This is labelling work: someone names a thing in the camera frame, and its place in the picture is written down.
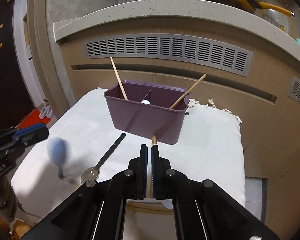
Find wooden spoon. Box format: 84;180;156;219
149;134;158;198

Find blue plastic rice paddle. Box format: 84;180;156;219
47;137;68;179

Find black handled clear spoon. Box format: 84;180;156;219
81;133;126;184

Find white plastic spoon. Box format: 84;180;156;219
141;100;151;105

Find long wooden chopstick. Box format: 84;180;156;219
110;57;128;100

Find wooden kitchen cabinet front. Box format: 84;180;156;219
27;22;300;240

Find red floor mat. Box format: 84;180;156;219
16;109;51;129

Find white slippers on floor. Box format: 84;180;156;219
39;106;54;119

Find white cloth mat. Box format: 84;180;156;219
11;88;245;221

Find purple plastic utensil bin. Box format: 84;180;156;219
104;80;190;145

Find grey ventilation grille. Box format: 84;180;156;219
83;33;253;77

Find small grey vent grille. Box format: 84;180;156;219
287;76;300;103

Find white stone countertop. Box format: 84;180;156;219
52;0;300;62

